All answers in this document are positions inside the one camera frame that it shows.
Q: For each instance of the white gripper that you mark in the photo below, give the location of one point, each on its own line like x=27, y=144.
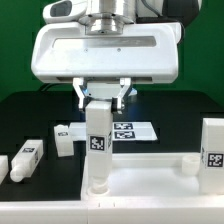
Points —
x=101, y=40

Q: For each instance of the white desk top tray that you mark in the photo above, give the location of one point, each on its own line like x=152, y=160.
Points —
x=154, y=175

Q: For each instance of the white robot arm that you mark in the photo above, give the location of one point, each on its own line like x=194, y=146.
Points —
x=182, y=11

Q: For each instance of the white flat base plate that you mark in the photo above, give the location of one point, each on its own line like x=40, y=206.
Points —
x=122, y=131

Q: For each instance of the white front rail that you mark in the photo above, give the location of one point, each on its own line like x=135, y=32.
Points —
x=149, y=210

